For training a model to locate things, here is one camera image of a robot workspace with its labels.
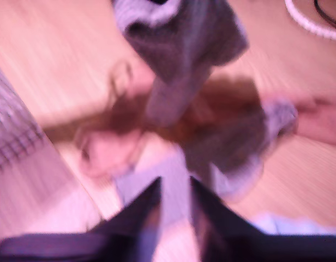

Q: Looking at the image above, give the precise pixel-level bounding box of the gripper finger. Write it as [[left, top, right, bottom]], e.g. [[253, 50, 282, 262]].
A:
[[190, 176, 269, 262], [86, 177, 163, 262]]

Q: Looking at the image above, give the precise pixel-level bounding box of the pink sock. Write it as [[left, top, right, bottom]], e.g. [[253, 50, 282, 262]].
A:
[[77, 128, 149, 181], [262, 91, 336, 147]]

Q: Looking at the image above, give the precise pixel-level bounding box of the white ribbed sock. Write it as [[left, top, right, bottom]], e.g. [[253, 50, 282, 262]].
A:
[[249, 211, 336, 235]]

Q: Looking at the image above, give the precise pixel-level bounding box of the white spiral cable wrap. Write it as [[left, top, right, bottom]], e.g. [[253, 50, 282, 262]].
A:
[[284, 0, 336, 41]]

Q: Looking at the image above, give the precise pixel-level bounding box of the black desk cable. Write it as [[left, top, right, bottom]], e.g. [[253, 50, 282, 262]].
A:
[[314, 0, 336, 31]]

